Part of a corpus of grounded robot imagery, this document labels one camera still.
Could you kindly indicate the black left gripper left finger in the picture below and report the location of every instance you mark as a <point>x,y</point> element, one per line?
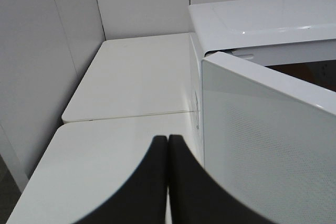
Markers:
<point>116,187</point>

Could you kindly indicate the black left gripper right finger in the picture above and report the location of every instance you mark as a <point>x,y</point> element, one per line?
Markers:
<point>195,197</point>

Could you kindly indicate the white microwave door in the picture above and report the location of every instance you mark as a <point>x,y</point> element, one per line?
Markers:
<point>269,139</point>

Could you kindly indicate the white table leg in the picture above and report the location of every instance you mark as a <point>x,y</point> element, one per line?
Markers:
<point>12,162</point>

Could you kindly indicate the white microwave oven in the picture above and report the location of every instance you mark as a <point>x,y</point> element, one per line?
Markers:
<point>289,36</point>

